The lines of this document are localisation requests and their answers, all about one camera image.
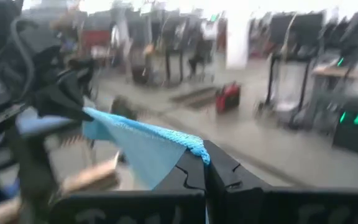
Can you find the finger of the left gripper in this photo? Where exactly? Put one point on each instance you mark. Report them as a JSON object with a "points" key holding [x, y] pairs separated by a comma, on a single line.
{"points": [[82, 73], [61, 99]]}

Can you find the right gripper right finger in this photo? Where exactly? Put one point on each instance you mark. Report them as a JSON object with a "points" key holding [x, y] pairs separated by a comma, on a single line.
{"points": [[291, 208]]}

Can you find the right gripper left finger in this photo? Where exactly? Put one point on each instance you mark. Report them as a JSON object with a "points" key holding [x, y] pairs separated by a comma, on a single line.
{"points": [[135, 208]]}

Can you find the blue microfiber towel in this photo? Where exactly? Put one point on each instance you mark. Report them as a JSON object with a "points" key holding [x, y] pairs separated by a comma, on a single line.
{"points": [[141, 146]]}

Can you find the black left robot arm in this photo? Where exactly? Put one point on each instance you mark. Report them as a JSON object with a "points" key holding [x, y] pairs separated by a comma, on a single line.
{"points": [[33, 174]]}

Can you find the black box with green lights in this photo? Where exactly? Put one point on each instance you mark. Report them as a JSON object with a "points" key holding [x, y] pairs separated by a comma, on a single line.
{"points": [[356, 130]]}

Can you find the red boxy floor object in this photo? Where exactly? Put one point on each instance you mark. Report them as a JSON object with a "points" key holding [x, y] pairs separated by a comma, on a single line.
{"points": [[228, 98]]}

